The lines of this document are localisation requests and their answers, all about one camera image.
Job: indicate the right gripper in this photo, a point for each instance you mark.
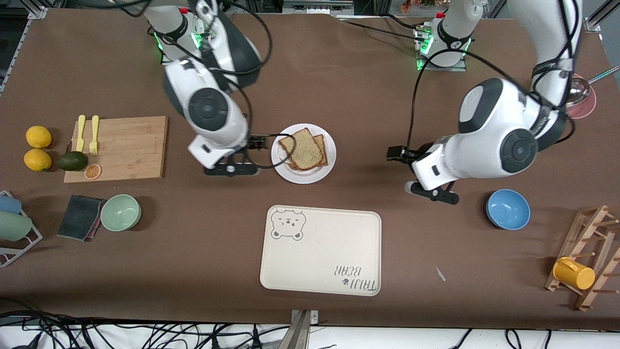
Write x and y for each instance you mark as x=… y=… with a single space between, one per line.
x=252 y=143

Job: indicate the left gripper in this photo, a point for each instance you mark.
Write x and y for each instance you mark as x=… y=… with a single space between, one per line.
x=417 y=153

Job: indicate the brown bread slice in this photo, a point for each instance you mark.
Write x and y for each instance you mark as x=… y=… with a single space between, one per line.
x=323 y=155
x=302 y=148

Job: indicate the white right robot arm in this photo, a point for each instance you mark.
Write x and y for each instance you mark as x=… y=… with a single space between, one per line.
x=208 y=106

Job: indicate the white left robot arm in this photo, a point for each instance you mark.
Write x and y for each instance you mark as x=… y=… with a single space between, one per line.
x=489 y=145

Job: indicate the white round plate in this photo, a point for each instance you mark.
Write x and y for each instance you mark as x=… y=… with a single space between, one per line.
x=302 y=177

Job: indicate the pink plate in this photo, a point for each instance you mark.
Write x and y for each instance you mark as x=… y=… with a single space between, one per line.
x=588 y=109

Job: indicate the blue bowl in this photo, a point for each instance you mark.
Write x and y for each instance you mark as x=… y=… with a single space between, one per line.
x=508 y=209

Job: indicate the cream bear print tray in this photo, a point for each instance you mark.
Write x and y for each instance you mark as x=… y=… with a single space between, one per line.
x=319 y=252

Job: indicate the wooden cutting board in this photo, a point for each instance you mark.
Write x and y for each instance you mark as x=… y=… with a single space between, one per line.
x=131 y=150

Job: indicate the white paper scrap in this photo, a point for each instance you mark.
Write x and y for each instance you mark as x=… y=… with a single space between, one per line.
x=440 y=274

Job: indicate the grey metal box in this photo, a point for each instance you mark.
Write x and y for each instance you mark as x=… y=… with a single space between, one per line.
x=315 y=7

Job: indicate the colourful toy pile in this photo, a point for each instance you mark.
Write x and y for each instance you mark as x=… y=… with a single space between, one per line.
x=416 y=5

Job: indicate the mint green bowl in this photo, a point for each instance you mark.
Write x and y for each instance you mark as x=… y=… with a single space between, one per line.
x=121 y=213

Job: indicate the yellow plastic fork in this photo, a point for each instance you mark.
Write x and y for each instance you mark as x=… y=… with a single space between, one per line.
x=94 y=133

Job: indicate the orange slice toy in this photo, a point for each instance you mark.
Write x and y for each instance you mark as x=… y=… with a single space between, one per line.
x=93 y=171

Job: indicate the yellow plastic knife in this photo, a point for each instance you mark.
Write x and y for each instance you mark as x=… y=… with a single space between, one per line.
x=80 y=133

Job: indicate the dark green avocado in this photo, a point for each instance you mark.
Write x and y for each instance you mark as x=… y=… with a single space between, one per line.
x=72 y=161

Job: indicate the metal ladle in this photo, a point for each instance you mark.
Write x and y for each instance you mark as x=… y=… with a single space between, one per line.
x=579 y=92

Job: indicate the dark grey folded cloth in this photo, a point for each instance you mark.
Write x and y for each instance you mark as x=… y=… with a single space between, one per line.
x=77 y=218

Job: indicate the wooden mug rack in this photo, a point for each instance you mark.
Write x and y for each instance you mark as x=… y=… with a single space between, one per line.
x=588 y=232

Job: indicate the yellow mug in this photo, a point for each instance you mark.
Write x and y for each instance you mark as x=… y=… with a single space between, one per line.
x=574 y=274

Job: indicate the yellow lemon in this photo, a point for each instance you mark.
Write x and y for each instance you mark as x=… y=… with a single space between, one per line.
x=38 y=137
x=38 y=160

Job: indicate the light blue cup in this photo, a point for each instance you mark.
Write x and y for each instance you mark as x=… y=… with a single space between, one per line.
x=8 y=204

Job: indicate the pale green cup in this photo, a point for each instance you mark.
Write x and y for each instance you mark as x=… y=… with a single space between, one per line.
x=13 y=227

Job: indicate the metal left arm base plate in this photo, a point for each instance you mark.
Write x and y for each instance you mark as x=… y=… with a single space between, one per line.
x=441 y=69

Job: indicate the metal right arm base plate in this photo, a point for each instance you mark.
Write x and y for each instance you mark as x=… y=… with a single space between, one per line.
x=164 y=59

